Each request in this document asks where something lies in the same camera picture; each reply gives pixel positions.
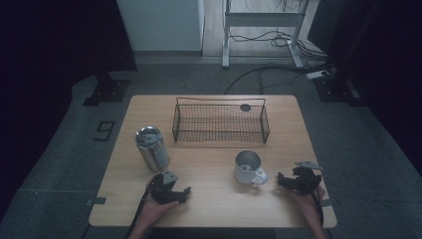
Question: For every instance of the white cabinet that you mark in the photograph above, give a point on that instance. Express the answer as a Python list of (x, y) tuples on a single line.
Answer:
[(162, 25)]

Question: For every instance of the person's right hand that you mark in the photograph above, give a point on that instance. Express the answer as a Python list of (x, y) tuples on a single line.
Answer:
[(307, 204)]

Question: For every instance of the grey tape strip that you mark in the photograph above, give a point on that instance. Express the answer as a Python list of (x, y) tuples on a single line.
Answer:
[(97, 200), (326, 202)]

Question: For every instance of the dark round disc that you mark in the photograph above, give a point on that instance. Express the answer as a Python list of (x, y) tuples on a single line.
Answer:
[(245, 107)]

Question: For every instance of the stainless steel tumbler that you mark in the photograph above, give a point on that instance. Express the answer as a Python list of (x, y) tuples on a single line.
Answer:
[(152, 149)]

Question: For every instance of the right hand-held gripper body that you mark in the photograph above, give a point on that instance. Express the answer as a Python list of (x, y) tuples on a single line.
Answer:
[(307, 179)]

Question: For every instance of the dark curtain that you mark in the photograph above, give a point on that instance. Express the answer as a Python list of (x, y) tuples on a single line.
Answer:
[(381, 66), (49, 66)]

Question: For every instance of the white mug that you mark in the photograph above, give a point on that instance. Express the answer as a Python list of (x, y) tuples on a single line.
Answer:
[(247, 169)]

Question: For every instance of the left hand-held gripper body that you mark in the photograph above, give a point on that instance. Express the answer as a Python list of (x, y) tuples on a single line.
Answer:
[(162, 190)]

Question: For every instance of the white power strip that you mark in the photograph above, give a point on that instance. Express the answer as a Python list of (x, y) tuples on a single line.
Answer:
[(318, 74)]

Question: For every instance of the black stand base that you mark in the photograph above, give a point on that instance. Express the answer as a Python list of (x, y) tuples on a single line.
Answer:
[(335, 89), (107, 90)]

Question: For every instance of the person's left hand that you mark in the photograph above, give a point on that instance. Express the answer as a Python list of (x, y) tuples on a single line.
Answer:
[(155, 209)]

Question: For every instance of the white desk frame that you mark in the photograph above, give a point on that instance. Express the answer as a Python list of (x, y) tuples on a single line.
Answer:
[(262, 20)]

